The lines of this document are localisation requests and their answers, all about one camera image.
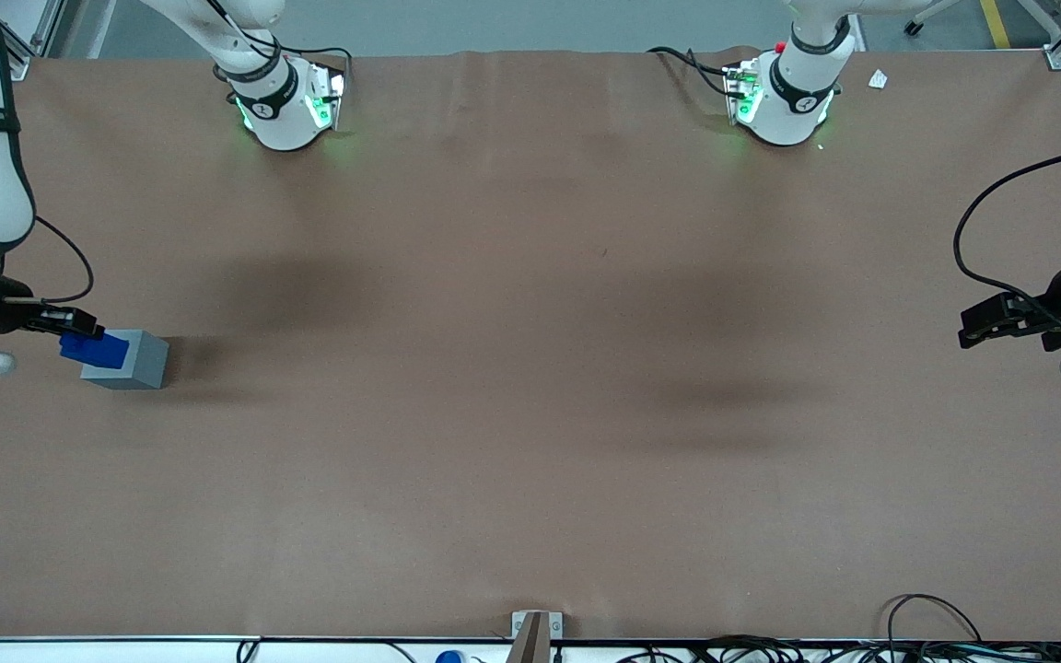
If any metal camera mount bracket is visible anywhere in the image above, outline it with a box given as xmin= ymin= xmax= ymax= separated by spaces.
xmin=511 ymin=610 xmax=565 ymax=663

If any white chair leg with caster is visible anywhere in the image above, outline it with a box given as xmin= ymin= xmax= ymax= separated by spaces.
xmin=903 ymin=0 xmax=964 ymax=38

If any gray square base block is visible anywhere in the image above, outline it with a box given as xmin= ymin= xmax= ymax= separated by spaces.
xmin=80 ymin=329 xmax=170 ymax=391

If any black right arm base cable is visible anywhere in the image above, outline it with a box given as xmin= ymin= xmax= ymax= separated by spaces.
xmin=204 ymin=0 xmax=355 ymax=95

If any black arched cable loop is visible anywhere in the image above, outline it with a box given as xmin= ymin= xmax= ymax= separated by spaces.
xmin=884 ymin=593 xmax=985 ymax=646

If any brown table mat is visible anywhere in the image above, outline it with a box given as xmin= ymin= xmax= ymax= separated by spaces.
xmin=0 ymin=46 xmax=1061 ymax=644

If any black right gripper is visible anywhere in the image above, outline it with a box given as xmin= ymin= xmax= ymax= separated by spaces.
xmin=0 ymin=273 xmax=107 ymax=342

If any blue plastic part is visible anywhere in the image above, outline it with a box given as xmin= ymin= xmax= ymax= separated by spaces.
xmin=59 ymin=331 xmax=132 ymax=371

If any black cable tangle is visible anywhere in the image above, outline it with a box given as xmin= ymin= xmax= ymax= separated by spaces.
xmin=612 ymin=634 xmax=1061 ymax=663

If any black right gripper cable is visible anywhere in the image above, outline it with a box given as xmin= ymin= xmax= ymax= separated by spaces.
xmin=0 ymin=214 xmax=96 ymax=306

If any long black left gripper cable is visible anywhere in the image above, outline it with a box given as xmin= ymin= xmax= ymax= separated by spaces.
xmin=953 ymin=143 xmax=1061 ymax=334

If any black left arm base cable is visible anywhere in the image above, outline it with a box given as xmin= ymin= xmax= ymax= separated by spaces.
xmin=647 ymin=45 xmax=745 ymax=99

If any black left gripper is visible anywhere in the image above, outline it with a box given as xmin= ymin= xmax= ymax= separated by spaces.
xmin=958 ymin=252 xmax=1061 ymax=354

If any black arm base cable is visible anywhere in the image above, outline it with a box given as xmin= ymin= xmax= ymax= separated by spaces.
xmin=204 ymin=0 xmax=355 ymax=95
xmin=647 ymin=45 xmax=745 ymax=99

